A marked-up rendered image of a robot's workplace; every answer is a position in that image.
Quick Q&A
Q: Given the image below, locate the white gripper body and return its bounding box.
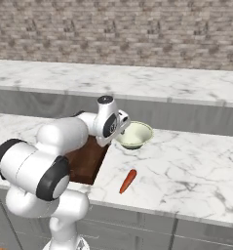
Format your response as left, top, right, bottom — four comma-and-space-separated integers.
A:
117, 109, 132, 133

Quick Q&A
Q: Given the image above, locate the pale green bowl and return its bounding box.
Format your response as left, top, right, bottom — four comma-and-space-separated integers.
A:
115, 121, 154, 150

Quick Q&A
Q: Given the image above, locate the brown wooden tray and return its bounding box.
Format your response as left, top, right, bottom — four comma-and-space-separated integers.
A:
63, 135, 111, 186

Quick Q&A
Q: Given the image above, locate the orange carrot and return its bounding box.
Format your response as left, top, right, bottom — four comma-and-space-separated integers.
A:
118, 169, 137, 195

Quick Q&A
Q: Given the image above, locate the grey cupboard front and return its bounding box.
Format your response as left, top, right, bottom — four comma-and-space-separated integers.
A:
0, 187, 53, 250
78, 204, 177, 250
172, 217, 233, 250

